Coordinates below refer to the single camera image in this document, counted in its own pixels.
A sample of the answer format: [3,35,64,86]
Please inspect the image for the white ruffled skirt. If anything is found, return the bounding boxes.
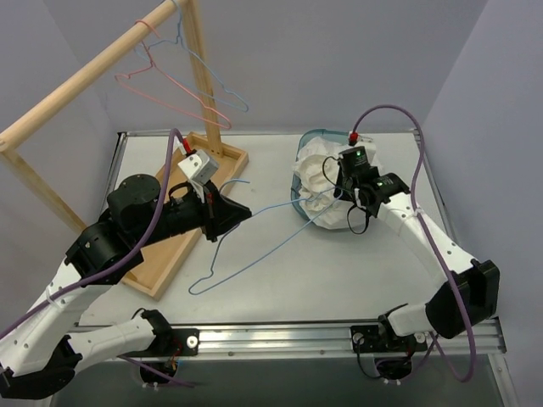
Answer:
[291,134,381,232]

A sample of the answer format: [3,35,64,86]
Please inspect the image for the pink wire hanger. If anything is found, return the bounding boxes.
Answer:
[114,20,232,130]

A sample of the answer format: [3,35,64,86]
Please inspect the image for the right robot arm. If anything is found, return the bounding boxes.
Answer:
[334,146,500,350]

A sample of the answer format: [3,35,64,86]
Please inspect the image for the wooden clothes rack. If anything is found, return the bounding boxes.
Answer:
[1,1,249,301]

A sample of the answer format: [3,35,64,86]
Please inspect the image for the teal plastic tray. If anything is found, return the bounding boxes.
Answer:
[289,128,378,234]

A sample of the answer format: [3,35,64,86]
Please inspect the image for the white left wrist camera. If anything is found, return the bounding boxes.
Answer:
[177,149,219,202]

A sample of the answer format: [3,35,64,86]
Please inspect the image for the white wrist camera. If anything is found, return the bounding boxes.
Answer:
[348,131,377,166]
[177,149,219,202]

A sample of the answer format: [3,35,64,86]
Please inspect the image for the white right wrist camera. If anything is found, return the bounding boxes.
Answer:
[348,131,377,166]

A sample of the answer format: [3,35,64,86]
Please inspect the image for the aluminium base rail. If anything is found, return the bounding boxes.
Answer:
[59,324,508,361]

